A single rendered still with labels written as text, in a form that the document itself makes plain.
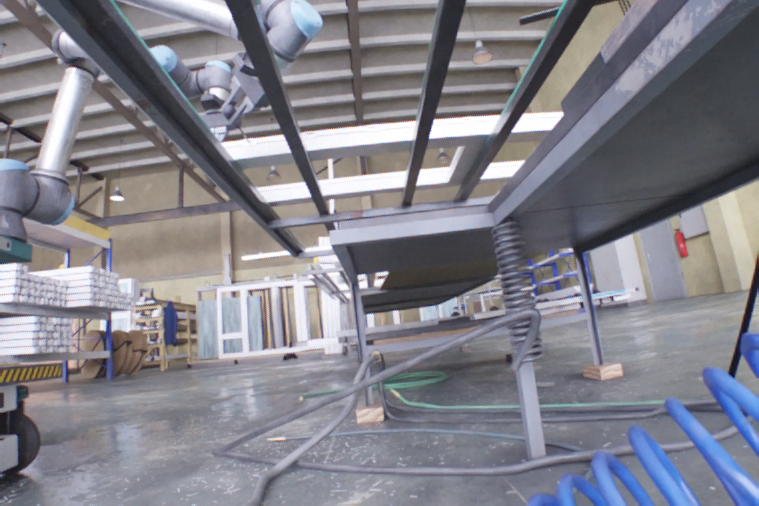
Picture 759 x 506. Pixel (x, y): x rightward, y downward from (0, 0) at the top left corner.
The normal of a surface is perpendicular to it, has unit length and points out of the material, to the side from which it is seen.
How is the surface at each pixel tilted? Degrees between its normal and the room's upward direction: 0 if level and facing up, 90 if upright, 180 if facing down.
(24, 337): 90
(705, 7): 90
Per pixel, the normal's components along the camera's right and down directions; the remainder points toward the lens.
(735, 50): 0.13, 0.96
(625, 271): 0.05, -0.25
